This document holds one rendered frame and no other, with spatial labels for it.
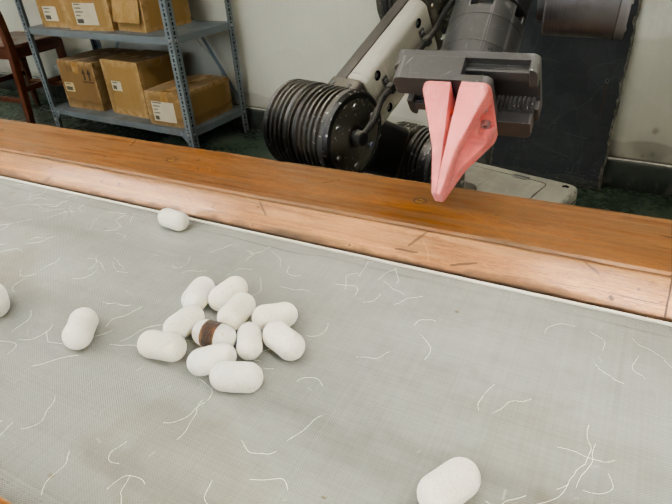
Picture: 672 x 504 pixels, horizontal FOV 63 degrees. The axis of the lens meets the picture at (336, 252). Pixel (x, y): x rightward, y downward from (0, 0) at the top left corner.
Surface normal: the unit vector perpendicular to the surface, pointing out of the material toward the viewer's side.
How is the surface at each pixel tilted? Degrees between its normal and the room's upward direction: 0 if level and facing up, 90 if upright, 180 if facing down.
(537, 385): 0
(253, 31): 90
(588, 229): 0
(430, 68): 40
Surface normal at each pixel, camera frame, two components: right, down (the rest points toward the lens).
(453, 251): -0.36, -0.26
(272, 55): -0.51, 0.48
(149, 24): 0.79, 0.29
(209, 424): -0.06, -0.85
